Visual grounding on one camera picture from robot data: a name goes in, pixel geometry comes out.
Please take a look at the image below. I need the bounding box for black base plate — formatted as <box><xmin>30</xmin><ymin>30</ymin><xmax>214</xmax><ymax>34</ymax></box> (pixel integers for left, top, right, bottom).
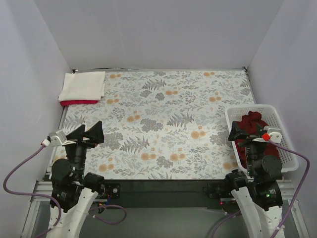
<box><xmin>207</xmin><ymin>181</ymin><xmax>233</xmax><ymax>199</ymax></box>
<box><xmin>97</xmin><ymin>183</ymin><xmax>121</xmax><ymax>199</ymax></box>

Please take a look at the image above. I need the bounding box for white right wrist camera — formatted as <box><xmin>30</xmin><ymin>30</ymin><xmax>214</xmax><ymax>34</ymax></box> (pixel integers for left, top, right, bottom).
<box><xmin>262</xmin><ymin>126</ymin><xmax>282</xmax><ymax>144</ymax></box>

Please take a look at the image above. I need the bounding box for aluminium frame rail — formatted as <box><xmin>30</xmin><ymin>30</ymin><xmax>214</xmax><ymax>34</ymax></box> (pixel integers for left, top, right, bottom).
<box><xmin>20</xmin><ymin>180</ymin><xmax>85</xmax><ymax>238</ymax></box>

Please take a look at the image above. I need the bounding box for dark red t-shirt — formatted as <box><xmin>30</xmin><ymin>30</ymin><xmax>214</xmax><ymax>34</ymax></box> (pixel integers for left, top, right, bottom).
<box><xmin>238</xmin><ymin>111</ymin><xmax>267</xmax><ymax>135</ymax></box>

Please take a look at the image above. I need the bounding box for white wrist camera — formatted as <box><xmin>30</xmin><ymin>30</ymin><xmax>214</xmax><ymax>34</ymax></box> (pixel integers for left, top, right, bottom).
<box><xmin>262</xmin><ymin>126</ymin><xmax>282</xmax><ymax>144</ymax></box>
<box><xmin>41</xmin><ymin>130</ymin><xmax>75</xmax><ymax>147</ymax></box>

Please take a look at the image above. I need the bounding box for bright red t-shirt in basket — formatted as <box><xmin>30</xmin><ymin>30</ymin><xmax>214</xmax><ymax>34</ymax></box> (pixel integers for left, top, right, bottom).
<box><xmin>234</xmin><ymin>121</ymin><xmax>279</xmax><ymax>168</ymax></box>

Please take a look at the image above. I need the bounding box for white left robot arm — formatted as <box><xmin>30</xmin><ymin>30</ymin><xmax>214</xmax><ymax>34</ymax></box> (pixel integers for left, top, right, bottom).
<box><xmin>47</xmin><ymin>121</ymin><xmax>106</xmax><ymax>238</ymax></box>

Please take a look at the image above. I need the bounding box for floral patterned table mat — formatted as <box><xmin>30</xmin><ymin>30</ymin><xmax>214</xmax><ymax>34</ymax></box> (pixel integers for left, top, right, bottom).
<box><xmin>62</xmin><ymin>70</ymin><xmax>254</xmax><ymax>179</ymax></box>

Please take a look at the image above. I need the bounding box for folded pink-red t-shirt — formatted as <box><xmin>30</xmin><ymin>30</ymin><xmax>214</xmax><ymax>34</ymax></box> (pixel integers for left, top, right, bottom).
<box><xmin>60</xmin><ymin>100</ymin><xmax>99</xmax><ymax>107</ymax></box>

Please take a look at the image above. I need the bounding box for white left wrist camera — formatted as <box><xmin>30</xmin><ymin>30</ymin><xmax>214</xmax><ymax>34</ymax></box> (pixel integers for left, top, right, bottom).
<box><xmin>41</xmin><ymin>130</ymin><xmax>75</xmax><ymax>147</ymax></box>

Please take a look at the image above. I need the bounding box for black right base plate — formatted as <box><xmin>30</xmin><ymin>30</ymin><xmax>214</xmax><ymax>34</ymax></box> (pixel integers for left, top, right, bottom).
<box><xmin>207</xmin><ymin>181</ymin><xmax>233</xmax><ymax>199</ymax></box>

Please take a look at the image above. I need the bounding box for folded cream t-shirt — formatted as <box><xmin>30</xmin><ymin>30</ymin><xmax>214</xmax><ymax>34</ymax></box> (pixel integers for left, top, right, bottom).
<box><xmin>58</xmin><ymin>71</ymin><xmax>106</xmax><ymax>102</ymax></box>

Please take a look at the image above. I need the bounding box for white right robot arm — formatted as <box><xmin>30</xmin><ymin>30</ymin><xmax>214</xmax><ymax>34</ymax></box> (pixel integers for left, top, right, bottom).
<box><xmin>224</xmin><ymin>121</ymin><xmax>283</xmax><ymax>238</ymax></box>

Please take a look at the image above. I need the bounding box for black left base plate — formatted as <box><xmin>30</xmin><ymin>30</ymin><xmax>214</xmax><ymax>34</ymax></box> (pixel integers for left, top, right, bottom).
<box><xmin>97</xmin><ymin>183</ymin><xmax>121</xmax><ymax>199</ymax></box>

